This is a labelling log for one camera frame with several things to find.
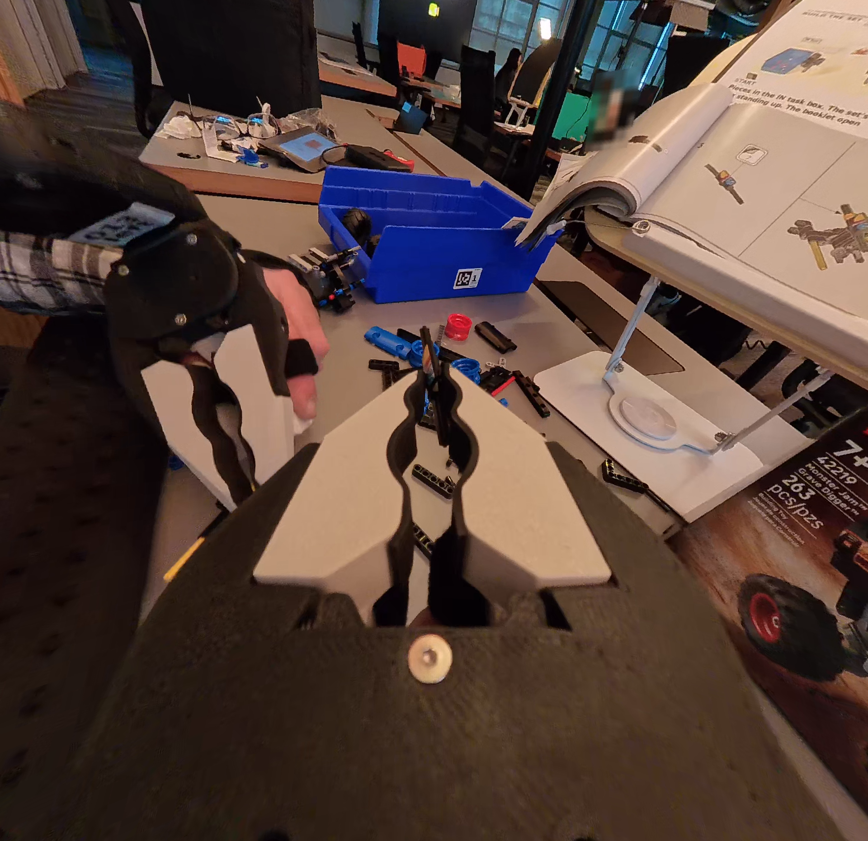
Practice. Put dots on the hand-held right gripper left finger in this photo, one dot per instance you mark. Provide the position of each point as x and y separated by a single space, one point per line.
332 515

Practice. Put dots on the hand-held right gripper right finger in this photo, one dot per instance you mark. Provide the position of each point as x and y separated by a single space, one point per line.
529 515

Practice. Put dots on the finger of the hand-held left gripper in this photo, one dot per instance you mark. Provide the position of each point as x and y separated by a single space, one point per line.
169 414
258 380

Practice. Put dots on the black axle with printed brick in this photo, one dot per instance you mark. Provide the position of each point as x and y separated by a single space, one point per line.
442 407

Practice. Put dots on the black orange toy chassis assembly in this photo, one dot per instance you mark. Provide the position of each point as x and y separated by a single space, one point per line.
183 560

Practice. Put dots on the grey desk with wooden edge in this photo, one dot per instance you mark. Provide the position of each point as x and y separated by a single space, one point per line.
224 173

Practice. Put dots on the printed task card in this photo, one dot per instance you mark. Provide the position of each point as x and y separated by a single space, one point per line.
814 48

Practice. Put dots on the person's left hand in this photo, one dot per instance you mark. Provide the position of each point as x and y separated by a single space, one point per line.
302 319

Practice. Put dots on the black angled toy beam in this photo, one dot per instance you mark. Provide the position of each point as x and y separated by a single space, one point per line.
620 476

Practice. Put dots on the short black toy beam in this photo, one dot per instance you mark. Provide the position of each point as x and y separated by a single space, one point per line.
434 480

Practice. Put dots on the white book stand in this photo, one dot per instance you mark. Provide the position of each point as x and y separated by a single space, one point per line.
576 393

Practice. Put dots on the blue flat toy panel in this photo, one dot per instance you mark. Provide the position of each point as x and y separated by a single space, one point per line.
383 337

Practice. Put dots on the black red toy beam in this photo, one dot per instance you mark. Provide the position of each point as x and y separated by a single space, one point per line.
498 380

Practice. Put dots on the blue wheel hub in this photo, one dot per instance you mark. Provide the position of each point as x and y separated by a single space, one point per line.
466 368
417 354

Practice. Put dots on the safety glasses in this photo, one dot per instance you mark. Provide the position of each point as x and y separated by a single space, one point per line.
234 126

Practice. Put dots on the dark dimpled mat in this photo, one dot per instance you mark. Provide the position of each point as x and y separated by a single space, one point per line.
68 549

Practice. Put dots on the black toy tire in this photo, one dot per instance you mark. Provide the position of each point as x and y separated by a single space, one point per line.
357 225
374 244

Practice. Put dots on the tablet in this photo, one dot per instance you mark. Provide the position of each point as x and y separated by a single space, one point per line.
302 148

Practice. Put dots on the black glossy toy piece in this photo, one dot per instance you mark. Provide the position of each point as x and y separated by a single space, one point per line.
495 337

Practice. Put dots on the red wheel hub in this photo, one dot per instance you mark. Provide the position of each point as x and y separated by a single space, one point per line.
459 327

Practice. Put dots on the blue bin with white tag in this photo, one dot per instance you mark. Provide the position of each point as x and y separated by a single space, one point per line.
434 258

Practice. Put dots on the black power adapter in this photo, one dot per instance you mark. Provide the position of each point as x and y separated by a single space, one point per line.
376 158

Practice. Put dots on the truck print toy set box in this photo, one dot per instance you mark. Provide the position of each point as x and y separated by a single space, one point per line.
780 583

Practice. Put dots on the orange chair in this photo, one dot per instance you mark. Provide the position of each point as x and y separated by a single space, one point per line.
411 58

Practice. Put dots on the computer monitor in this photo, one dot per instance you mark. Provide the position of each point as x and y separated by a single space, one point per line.
407 27

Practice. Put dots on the instruction booklet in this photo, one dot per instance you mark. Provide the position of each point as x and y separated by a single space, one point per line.
746 197

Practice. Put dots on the green board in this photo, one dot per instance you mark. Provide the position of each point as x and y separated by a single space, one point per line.
576 119

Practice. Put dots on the black support pole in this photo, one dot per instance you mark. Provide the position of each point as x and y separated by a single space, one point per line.
566 75

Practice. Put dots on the black blue toy frame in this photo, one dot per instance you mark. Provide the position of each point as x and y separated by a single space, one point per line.
329 278

